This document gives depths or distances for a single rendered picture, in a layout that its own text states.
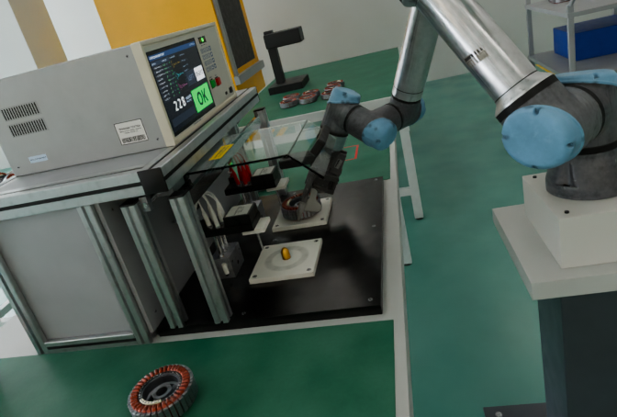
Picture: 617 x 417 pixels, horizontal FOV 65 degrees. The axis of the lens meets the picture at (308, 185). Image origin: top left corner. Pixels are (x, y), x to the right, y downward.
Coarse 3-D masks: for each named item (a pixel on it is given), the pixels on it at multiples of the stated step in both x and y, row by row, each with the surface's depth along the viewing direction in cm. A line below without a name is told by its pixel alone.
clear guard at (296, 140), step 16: (272, 128) 112; (288, 128) 108; (304, 128) 106; (224, 144) 108; (240, 144) 105; (256, 144) 102; (272, 144) 99; (288, 144) 96; (304, 144) 98; (224, 160) 96; (240, 160) 94; (256, 160) 91; (304, 160) 92; (320, 160) 96; (320, 176) 91
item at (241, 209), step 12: (252, 204) 111; (228, 216) 108; (240, 216) 106; (252, 216) 108; (204, 228) 111; (228, 228) 108; (240, 228) 107; (252, 228) 107; (264, 228) 108; (216, 240) 110
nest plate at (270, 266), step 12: (312, 240) 118; (264, 252) 118; (276, 252) 116; (300, 252) 114; (312, 252) 112; (264, 264) 112; (276, 264) 111; (288, 264) 110; (300, 264) 108; (312, 264) 107; (252, 276) 108; (264, 276) 107; (276, 276) 106; (288, 276) 106; (300, 276) 105
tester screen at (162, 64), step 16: (176, 48) 104; (192, 48) 112; (160, 64) 95; (176, 64) 102; (192, 64) 110; (160, 80) 94; (176, 80) 101; (176, 96) 100; (192, 96) 107; (176, 128) 98
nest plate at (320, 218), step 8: (320, 200) 139; (328, 200) 138; (328, 208) 132; (280, 216) 135; (312, 216) 130; (320, 216) 129; (328, 216) 130; (280, 224) 130; (288, 224) 129; (296, 224) 128; (304, 224) 127; (312, 224) 127; (320, 224) 127
